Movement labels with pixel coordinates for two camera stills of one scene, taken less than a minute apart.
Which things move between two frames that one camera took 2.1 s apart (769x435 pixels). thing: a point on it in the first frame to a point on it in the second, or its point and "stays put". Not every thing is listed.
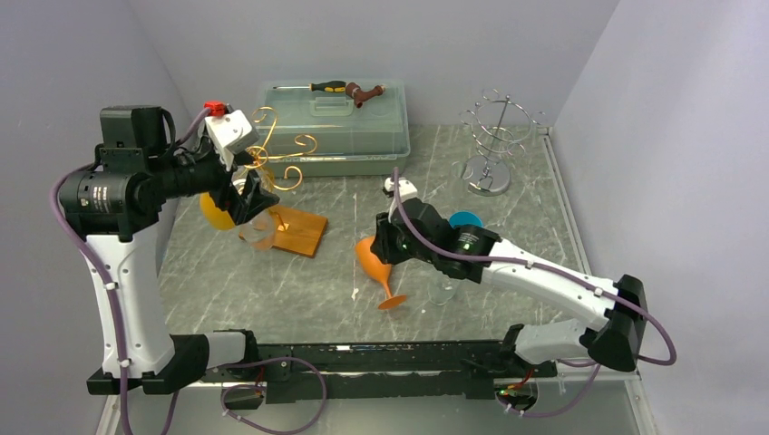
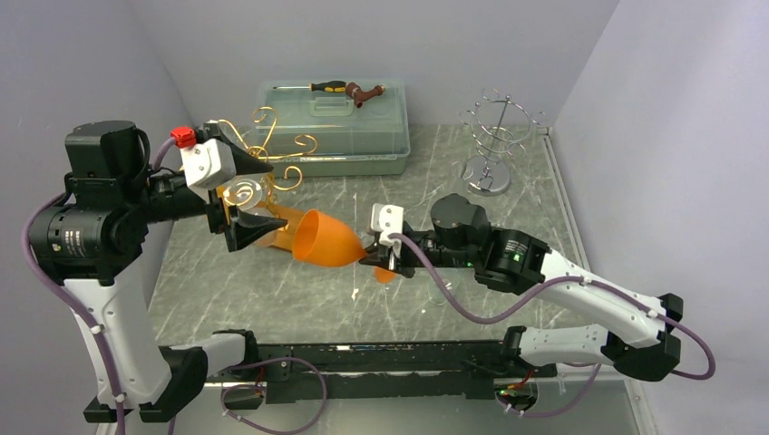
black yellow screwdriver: [336, 87] stays put
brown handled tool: [355, 91] stays put
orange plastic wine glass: [374, 266] to [321, 240]
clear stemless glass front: [441, 291] stays put
